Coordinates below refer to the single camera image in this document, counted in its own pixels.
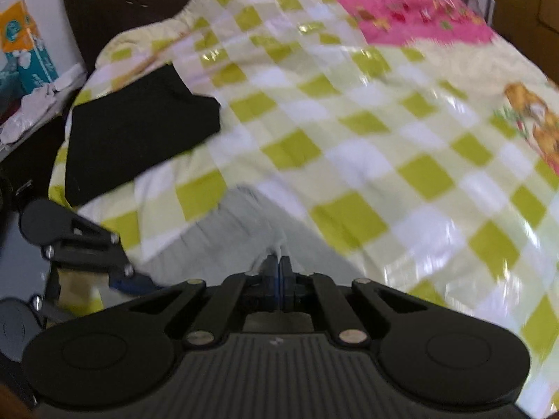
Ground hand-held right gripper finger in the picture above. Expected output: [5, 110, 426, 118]
[279, 255, 433, 350]
[126, 255, 279, 350]

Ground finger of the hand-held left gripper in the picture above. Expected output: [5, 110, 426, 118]
[30, 296, 71, 321]
[43, 214, 153, 293]

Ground grey pants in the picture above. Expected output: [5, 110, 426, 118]
[131, 185, 363, 297]

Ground black folded cloth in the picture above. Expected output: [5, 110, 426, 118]
[65, 65, 221, 207]

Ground checkered printed bed cover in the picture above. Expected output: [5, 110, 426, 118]
[48, 0, 559, 419]

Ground crumpled white plastic bag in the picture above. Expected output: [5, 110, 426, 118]
[0, 63, 88, 149]

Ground blue tissue pack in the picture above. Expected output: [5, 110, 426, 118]
[17, 46, 59, 95]

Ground dark brown headboard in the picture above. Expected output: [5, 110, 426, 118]
[61, 0, 228, 75]

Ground orange tissue pack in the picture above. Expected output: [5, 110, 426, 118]
[0, 0, 44, 53]

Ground wooden wardrobe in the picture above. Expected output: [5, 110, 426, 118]
[493, 0, 559, 83]

